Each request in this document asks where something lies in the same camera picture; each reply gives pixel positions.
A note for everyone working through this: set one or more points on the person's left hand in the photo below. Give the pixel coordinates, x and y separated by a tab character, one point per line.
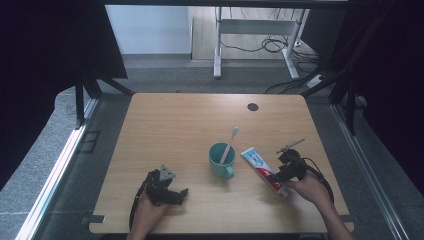
148	211

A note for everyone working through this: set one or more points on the black curtain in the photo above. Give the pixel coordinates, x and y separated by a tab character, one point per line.
40	66
393	83

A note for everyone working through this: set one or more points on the pink toothbrush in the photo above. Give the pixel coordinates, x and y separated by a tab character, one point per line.
230	145

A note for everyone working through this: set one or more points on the aluminium rail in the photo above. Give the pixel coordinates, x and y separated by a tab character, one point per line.
366	166
50	181

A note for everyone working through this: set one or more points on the white desk frame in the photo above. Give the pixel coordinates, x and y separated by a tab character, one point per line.
256	26

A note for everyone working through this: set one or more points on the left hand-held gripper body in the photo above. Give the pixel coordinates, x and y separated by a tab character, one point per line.
158	188

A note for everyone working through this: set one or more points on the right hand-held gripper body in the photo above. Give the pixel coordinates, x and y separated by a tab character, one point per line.
292	166

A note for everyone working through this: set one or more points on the toothpaste tube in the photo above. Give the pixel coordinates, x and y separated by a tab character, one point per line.
255	158

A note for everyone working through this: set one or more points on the teal cup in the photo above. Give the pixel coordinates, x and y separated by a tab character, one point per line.
216	170

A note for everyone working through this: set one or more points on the black table grommet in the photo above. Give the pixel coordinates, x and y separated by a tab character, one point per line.
252	107

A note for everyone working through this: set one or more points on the black frame strut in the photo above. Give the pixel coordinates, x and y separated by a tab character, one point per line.
80	103
350	106

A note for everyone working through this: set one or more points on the person's right hand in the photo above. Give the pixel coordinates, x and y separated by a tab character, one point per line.
308	190

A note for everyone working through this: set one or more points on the white power strip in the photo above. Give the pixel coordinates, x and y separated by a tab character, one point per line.
315	81

